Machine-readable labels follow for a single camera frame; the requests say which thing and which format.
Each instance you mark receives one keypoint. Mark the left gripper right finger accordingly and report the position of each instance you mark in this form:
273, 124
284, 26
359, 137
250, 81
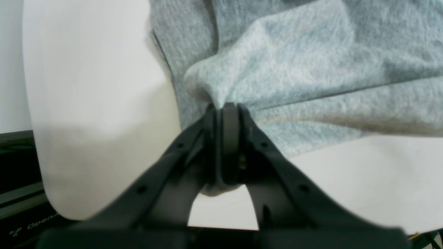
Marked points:
291, 210

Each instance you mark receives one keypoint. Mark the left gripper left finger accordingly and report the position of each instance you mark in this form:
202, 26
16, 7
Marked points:
153, 212

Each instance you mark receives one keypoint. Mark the grey T-shirt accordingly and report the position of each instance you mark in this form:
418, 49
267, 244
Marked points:
312, 73

